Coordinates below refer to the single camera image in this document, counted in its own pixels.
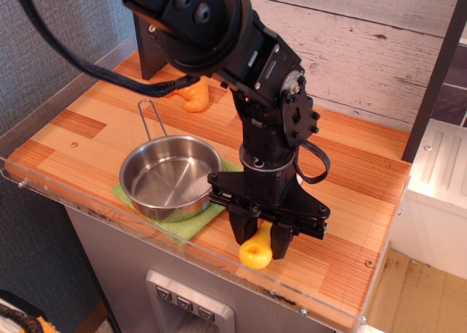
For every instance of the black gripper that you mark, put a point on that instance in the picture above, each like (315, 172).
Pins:
(273, 195)

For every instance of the yellow handled toy knife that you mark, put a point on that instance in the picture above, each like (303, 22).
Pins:
(256, 252)

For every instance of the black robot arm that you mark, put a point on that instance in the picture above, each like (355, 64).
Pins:
(225, 40)

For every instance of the green cloth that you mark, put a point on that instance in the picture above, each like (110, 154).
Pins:
(181, 231)

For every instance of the stainless steel pot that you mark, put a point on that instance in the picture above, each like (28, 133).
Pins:
(165, 178)

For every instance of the silver dispenser button panel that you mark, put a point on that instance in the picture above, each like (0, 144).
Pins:
(186, 304)

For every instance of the orange toy croissant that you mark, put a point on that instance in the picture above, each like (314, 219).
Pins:
(196, 96)

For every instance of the grey toy fridge cabinet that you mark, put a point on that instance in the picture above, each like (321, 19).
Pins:
(121, 262)

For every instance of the white toy sink unit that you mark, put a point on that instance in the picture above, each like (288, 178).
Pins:
(430, 225)

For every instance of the orange object bottom left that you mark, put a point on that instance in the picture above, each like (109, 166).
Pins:
(46, 326)

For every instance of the dark left shelf post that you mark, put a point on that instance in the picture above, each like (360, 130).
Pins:
(151, 56)

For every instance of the dark shelf post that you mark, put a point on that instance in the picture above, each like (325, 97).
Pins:
(440, 70)
(151, 56)

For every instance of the dark right shelf post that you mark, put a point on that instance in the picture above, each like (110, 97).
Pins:
(440, 70)

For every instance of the clear acrylic guard rail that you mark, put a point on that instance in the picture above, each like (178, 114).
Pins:
(72, 150)

